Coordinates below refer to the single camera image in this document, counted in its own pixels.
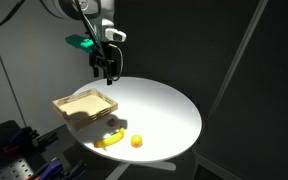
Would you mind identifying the purple clamp with orange handle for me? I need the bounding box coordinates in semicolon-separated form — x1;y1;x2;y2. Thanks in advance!
2;126;60;155
30;158;88;180

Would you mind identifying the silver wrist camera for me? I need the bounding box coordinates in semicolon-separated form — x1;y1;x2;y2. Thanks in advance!
104;27;128;43

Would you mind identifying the shallow wooden crate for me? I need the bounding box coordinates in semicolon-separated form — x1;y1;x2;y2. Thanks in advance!
52;88;119;132

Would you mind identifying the small orange round fruit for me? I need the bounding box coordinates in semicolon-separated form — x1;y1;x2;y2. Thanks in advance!
130;134;144;148

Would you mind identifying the teal camera mount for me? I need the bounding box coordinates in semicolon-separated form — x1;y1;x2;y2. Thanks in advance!
64;34;97;54

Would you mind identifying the yellow banana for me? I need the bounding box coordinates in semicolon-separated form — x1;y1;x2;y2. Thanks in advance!
93;127;126;149

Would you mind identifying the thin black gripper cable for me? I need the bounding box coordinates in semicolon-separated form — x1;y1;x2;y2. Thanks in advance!
73;0;124;83

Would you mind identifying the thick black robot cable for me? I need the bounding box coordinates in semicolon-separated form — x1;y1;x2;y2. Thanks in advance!
0;0;27;36

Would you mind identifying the white table base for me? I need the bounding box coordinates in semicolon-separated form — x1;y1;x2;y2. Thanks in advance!
105;160;177;180

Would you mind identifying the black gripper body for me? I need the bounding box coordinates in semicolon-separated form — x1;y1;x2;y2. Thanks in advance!
88;41;122;76

